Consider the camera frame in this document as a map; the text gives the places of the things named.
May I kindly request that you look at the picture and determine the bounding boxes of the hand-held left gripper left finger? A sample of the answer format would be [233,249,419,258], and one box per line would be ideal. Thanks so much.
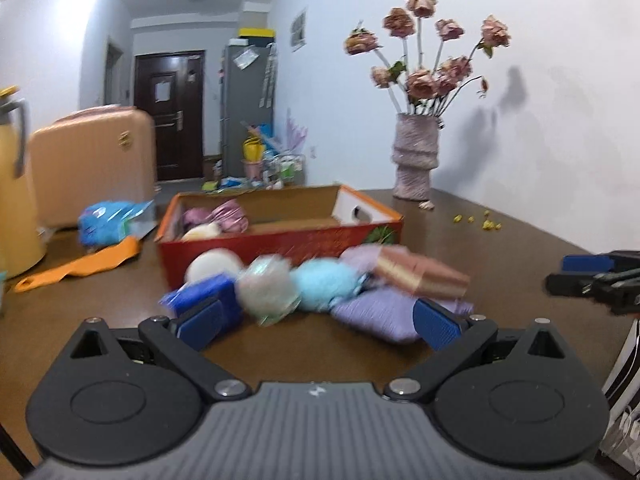
[67,285,253,404]

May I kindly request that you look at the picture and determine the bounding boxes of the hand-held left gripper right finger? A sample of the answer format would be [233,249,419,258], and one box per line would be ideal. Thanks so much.
[382,297,569,406]

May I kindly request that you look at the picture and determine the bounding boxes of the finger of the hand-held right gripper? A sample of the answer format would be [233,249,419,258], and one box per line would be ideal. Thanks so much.
[561,249,640,277]
[544,271,640,317]

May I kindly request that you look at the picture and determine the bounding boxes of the blue cloth packet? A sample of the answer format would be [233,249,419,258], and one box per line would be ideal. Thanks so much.
[159,275,244,319]

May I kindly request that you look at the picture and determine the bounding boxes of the pink sponge block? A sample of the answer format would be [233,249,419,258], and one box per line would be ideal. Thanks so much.
[372,246,471,302]

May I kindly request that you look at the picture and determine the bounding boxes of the white round plush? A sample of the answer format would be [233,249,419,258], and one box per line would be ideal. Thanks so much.
[185,249,246,286]

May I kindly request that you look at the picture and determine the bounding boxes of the purple knitted cloth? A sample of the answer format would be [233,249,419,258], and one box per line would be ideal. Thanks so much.
[330,245,476,344]

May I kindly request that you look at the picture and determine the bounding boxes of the pale mesh bath pouf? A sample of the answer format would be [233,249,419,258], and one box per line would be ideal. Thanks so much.
[235,255,302,327]

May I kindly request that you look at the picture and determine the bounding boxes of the red orange cardboard box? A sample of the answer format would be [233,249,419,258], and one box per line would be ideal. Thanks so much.
[155,184,405,292]

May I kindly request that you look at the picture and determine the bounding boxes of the light blue plush toy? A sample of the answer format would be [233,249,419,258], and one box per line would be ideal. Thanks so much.
[290,258,367,314]

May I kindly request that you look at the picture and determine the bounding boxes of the cream soft ball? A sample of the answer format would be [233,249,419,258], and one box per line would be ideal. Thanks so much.
[181,222,222,242]

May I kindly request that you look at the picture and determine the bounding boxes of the white black striped bag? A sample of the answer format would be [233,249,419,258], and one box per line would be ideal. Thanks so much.
[599,319,640,477]

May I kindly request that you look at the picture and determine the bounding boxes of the scattered yellow petals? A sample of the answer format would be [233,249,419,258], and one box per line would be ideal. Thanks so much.
[452,210,504,231]

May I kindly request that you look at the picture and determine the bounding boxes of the purple mesh pouf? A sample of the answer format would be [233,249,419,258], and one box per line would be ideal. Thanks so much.
[182,199,250,234]

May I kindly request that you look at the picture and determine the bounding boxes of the green printed bag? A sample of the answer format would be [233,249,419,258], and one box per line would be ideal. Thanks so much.
[202,175,262,194]

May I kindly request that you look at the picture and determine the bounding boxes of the blue plastic packet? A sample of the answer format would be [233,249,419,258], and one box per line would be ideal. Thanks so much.
[77,200,158,249]

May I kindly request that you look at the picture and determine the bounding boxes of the pink ribbed vase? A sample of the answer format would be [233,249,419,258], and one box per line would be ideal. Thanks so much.
[390,112,444,202]

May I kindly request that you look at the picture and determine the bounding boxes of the yellow bag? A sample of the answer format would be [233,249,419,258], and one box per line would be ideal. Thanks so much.
[242,137,267,163]

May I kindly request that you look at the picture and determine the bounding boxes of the pink hard suitcase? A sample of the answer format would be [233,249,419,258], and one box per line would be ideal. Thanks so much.
[29,106,158,231]

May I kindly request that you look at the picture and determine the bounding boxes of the dark brown entrance door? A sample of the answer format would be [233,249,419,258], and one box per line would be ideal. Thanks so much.
[134,51,206,182]

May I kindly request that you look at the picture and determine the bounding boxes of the purple wrapping bundle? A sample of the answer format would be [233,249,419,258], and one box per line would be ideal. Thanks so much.
[283,109,309,154]

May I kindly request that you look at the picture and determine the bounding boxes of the grey refrigerator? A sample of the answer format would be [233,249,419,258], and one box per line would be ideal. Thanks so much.
[220,42,279,179]

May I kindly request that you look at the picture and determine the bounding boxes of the yellow thermos jug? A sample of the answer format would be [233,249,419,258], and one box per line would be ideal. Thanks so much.
[0,86,48,281]

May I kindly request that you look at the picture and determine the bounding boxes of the pink dried rose bouquet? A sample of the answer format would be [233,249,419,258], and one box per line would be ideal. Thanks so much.
[344,0,512,117]

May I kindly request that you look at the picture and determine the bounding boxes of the hanging folded umbrella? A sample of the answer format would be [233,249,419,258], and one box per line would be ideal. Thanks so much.
[262,42,279,109]

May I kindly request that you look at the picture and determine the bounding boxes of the dark interior doorway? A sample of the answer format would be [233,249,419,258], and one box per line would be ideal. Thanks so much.
[103,42,124,107]

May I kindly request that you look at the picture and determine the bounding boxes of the wire cart with bottles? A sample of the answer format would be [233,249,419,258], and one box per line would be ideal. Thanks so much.
[262,152,307,190]

